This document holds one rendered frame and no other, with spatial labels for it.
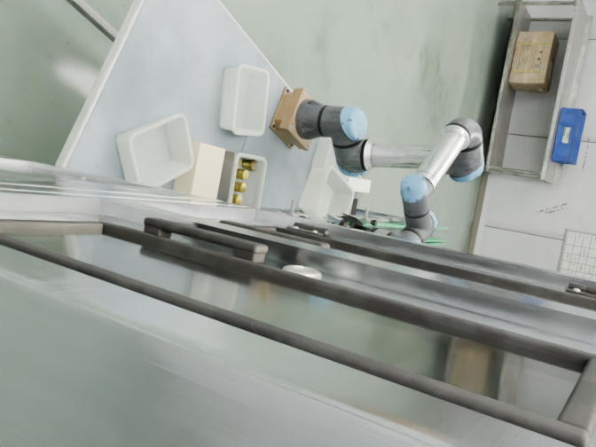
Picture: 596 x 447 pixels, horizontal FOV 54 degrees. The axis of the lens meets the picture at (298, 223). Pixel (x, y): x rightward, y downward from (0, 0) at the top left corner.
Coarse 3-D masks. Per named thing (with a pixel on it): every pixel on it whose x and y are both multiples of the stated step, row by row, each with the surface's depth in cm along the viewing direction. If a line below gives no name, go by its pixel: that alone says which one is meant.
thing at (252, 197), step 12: (240, 156) 190; (252, 156) 195; (240, 168) 203; (264, 168) 202; (240, 180) 204; (252, 180) 205; (240, 192) 205; (252, 192) 205; (240, 204) 206; (252, 204) 205
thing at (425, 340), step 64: (0, 192) 61; (64, 192) 73; (128, 192) 90; (0, 256) 31; (64, 256) 41; (128, 256) 49; (192, 256) 54; (256, 256) 54; (320, 256) 56; (384, 256) 81; (448, 256) 83; (128, 320) 24; (192, 320) 25; (256, 320) 33; (320, 320) 38; (384, 320) 41; (448, 320) 43; (512, 320) 47; (576, 320) 44; (320, 384) 20; (384, 384) 21; (448, 384) 27; (512, 384) 31; (576, 384) 31
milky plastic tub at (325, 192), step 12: (312, 180) 186; (324, 180) 182; (336, 180) 194; (312, 192) 184; (324, 192) 198; (336, 192) 203; (348, 192) 201; (300, 204) 185; (312, 204) 182; (324, 204) 199; (336, 204) 202; (348, 204) 200; (312, 216) 190
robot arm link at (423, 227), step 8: (424, 216) 170; (432, 216) 176; (408, 224) 174; (416, 224) 172; (424, 224) 172; (432, 224) 176; (400, 232) 176; (416, 232) 172; (424, 232) 173; (432, 232) 178; (424, 240) 174
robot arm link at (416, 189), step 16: (448, 128) 186; (464, 128) 185; (480, 128) 192; (448, 144) 180; (464, 144) 186; (432, 160) 175; (448, 160) 177; (416, 176) 168; (432, 176) 171; (400, 192) 170; (416, 192) 165; (432, 192) 172; (416, 208) 168
